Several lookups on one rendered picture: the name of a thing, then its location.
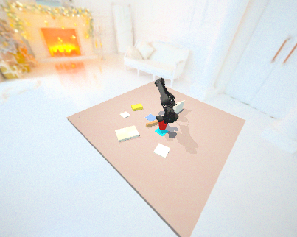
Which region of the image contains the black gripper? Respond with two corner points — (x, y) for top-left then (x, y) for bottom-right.
(156, 110), (178, 124)

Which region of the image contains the cream flat rectangular block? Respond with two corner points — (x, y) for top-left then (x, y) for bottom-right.
(115, 125), (139, 142)

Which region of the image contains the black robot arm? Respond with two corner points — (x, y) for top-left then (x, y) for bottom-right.
(155, 78), (177, 123)

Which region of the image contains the long tan wooden bar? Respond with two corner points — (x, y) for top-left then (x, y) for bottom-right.
(146, 121), (158, 127)

